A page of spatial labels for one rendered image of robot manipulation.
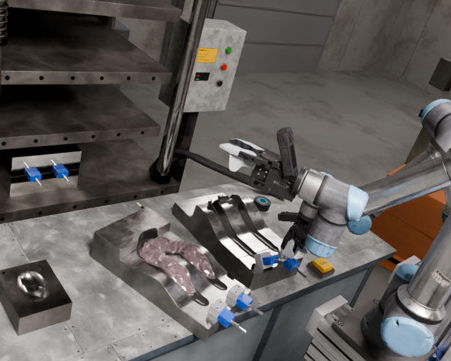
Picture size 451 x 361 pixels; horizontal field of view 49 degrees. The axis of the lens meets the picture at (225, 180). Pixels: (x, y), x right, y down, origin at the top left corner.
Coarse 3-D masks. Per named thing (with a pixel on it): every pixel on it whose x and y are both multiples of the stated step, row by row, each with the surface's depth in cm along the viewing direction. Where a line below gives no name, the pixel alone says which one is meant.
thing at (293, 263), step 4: (284, 256) 182; (288, 260) 182; (292, 260) 183; (296, 260) 184; (284, 264) 183; (288, 264) 181; (292, 264) 180; (296, 264) 182; (288, 268) 181; (292, 268) 181; (296, 268) 181; (300, 272) 180; (304, 276) 178
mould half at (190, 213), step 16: (176, 208) 204; (192, 208) 203; (208, 208) 192; (224, 208) 196; (256, 208) 204; (192, 224) 197; (208, 224) 189; (240, 224) 195; (256, 224) 200; (208, 240) 190; (224, 240) 186; (256, 240) 191; (272, 240) 194; (224, 256) 184; (240, 256) 179; (240, 272) 178; (256, 272) 173; (272, 272) 180; (288, 272) 188; (256, 288) 179
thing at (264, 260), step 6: (264, 252) 178; (270, 252) 178; (258, 258) 176; (264, 258) 175; (270, 258) 173; (276, 258) 173; (282, 258) 171; (258, 264) 177; (264, 264) 175; (270, 264) 173
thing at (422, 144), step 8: (440, 64) 462; (448, 64) 456; (440, 72) 463; (448, 72) 457; (432, 80) 470; (440, 80) 464; (448, 80) 458; (440, 88) 464; (448, 88) 465; (424, 128) 472; (424, 136) 473; (416, 144) 480; (424, 144) 474; (416, 152) 481; (408, 160) 489
